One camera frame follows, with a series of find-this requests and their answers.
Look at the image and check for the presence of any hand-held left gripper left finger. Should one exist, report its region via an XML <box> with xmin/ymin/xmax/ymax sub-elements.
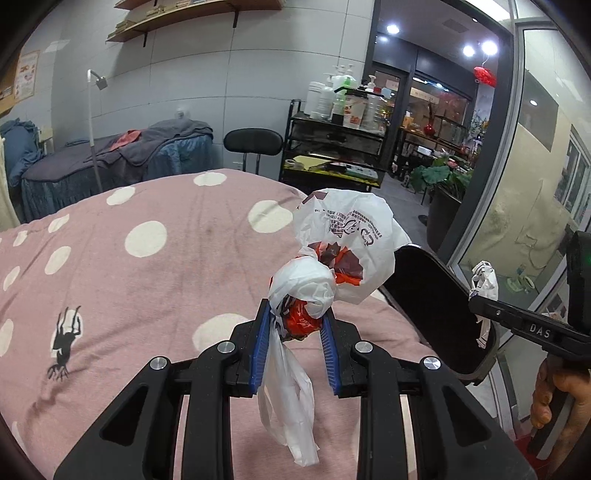
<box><xmin>53</xmin><ymin>299</ymin><xmax>271</xmax><ymax>480</ymax></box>

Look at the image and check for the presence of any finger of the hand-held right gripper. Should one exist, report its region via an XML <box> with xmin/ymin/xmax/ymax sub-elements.
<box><xmin>468</xmin><ymin>295</ymin><xmax>568</xmax><ymax>344</ymax></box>

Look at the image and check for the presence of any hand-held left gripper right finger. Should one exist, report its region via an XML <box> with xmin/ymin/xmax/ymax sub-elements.
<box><xmin>321</xmin><ymin>313</ymin><xmax>539</xmax><ymax>480</ymax></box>

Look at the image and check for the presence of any white tissue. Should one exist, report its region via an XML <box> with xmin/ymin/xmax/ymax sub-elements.
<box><xmin>468</xmin><ymin>261</ymin><xmax>499</xmax><ymax>349</ymax></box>

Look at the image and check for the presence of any black trash bin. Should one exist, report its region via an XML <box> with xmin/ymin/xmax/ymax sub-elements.
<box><xmin>383</xmin><ymin>244</ymin><xmax>502</xmax><ymax>386</ymax></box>

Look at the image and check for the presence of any white plastic bag red print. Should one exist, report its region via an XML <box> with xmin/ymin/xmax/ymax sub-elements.
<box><xmin>256</xmin><ymin>188</ymin><xmax>411</xmax><ymax>467</ymax></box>

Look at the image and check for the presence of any person's right hand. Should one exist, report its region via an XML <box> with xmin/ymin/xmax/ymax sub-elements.
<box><xmin>530</xmin><ymin>357</ymin><xmax>591</xmax><ymax>430</ymax></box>

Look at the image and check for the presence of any pink polka dot blanket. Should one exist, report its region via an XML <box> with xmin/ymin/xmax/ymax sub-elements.
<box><xmin>0</xmin><ymin>168</ymin><xmax>428</xmax><ymax>480</ymax></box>

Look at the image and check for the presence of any green potted plant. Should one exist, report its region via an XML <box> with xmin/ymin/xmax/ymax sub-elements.
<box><xmin>411</xmin><ymin>154</ymin><xmax>474</xmax><ymax>250</ymax></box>

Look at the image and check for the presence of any yellow paper pad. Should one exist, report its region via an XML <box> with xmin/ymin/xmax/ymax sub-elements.
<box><xmin>293</xmin><ymin>157</ymin><xmax>333</xmax><ymax>172</ymax></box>

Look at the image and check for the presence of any black chair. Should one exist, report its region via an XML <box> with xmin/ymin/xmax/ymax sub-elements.
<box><xmin>224</xmin><ymin>128</ymin><xmax>283</xmax><ymax>176</ymax></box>

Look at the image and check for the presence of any black shelf cart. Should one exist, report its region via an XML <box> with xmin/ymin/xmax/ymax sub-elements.
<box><xmin>278</xmin><ymin>99</ymin><xmax>386</xmax><ymax>192</ymax></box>

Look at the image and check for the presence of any grey blanket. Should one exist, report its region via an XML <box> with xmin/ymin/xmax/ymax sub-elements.
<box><xmin>62</xmin><ymin>119</ymin><xmax>213</xmax><ymax>167</ymax></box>

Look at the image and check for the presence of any red hanging decoration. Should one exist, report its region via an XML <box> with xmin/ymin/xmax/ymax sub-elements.
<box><xmin>473</xmin><ymin>51</ymin><xmax>499</xmax><ymax>88</ymax></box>

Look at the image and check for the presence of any red cloth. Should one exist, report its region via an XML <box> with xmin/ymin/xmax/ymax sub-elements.
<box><xmin>111</xmin><ymin>130</ymin><xmax>141</xmax><ymax>151</ymax></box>

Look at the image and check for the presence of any cluster of toiletry bottles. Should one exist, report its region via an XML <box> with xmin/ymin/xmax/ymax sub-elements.
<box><xmin>305</xmin><ymin>64</ymin><xmax>393</xmax><ymax>132</ymax></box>

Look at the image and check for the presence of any massage bed blue skirt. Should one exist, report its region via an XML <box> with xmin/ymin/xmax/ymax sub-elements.
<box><xmin>21</xmin><ymin>119</ymin><xmax>214</xmax><ymax>222</ymax></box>

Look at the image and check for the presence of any white floor lamp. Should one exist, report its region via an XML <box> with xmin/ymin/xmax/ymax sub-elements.
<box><xmin>87</xmin><ymin>69</ymin><xmax>109</xmax><ymax>195</ymax></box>

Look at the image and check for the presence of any blue cloth pile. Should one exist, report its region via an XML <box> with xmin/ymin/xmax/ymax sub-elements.
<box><xmin>0</xmin><ymin>119</ymin><xmax>44</xmax><ymax>185</ymax></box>

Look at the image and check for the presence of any wooden wall shelf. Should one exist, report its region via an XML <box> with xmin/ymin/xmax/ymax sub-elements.
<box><xmin>105</xmin><ymin>0</ymin><xmax>283</xmax><ymax>47</ymax></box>

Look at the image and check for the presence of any wall poster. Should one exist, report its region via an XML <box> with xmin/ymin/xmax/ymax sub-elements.
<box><xmin>14</xmin><ymin>51</ymin><xmax>40</xmax><ymax>100</ymax></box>

